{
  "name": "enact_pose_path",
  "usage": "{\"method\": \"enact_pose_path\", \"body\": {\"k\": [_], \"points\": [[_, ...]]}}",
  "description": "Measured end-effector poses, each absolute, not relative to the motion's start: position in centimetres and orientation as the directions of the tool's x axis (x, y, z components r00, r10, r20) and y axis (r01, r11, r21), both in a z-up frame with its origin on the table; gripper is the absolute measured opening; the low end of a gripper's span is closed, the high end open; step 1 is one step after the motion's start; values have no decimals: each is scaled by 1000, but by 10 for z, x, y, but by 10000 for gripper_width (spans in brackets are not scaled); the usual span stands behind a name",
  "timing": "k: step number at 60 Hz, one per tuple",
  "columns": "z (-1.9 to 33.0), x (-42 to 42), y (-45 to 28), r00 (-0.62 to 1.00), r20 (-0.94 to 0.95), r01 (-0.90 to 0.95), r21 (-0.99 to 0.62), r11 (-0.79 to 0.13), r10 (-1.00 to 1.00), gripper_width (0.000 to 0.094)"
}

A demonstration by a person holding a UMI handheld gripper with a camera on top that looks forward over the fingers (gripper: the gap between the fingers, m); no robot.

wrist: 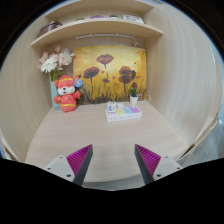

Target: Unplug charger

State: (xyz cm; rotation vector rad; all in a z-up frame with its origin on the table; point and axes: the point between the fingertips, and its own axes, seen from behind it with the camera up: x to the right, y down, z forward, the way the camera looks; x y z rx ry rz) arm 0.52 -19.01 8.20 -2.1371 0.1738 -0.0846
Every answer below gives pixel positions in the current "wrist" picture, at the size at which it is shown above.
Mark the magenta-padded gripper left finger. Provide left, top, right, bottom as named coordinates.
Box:
left=43, top=143, right=94, bottom=187

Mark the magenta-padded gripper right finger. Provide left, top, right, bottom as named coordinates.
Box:
left=134, top=143, right=184, bottom=186

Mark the pale blue flower vase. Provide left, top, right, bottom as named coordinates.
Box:
left=49, top=78, right=63, bottom=110

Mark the red plush mascot toy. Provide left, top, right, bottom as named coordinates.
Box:
left=53, top=75, right=83, bottom=113

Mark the small white-potted green plant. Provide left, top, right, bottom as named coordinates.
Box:
left=128, top=81, right=140, bottom=107

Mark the white and pink flower bouquet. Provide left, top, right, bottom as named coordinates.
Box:
left=37, top=44, right=76, bottom=83

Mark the yellow poppy flower painting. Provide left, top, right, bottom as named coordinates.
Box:
left=72, top=45, right=148, bottom=105

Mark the white light bar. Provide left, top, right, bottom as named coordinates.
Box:
left=74, top=32, right=135, bottom=41

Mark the wooden shelf unit with items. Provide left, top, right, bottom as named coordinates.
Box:
left=30, top=0, right=165, bottom=48

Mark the thin white lamp cable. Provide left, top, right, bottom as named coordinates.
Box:
left=132, top=38, right=146, bottom=49

